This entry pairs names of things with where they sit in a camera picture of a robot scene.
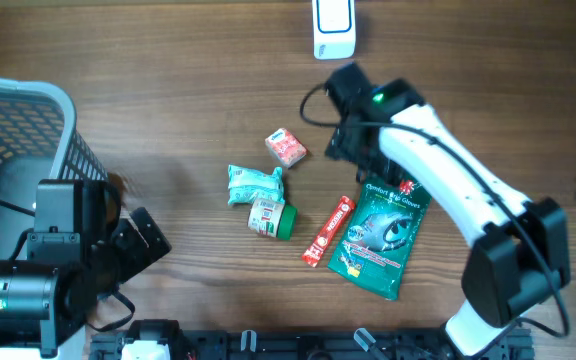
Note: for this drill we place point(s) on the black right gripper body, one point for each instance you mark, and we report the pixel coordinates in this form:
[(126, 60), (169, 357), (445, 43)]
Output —
[(346, 148)]

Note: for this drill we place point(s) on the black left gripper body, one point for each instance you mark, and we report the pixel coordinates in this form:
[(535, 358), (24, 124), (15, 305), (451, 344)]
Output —
[(124, 253)]

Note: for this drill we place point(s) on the mint green wipes packet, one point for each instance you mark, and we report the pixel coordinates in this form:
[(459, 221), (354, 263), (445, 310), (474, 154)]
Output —
[(246, 185)]

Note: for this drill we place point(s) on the green gloves packet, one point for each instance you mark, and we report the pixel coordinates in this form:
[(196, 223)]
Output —
[(374, 250)]

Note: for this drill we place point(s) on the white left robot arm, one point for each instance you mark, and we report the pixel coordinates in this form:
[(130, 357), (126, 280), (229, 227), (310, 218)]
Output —
[(79, 251)]

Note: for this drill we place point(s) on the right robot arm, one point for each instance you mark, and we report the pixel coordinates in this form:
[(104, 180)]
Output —
[(406, 159)]

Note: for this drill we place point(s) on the white barcode scanner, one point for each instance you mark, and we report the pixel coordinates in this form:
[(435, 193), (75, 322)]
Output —
[(334, 29)]

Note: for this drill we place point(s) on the red tissue pack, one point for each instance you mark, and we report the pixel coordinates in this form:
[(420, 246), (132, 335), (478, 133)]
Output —
[(285, 147)]

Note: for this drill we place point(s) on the red coffee stick sachet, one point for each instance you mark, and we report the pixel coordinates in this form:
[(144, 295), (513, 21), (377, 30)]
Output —
[(314, 253)]

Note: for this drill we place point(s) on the jar with green lid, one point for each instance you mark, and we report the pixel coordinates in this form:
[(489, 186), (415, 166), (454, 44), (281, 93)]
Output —
[(273, 219)]

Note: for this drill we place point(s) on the grey plastic basket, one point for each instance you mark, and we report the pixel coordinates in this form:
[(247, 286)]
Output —
[(38, 140)]

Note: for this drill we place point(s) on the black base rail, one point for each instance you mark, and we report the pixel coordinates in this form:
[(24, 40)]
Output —
[(165, 339)]

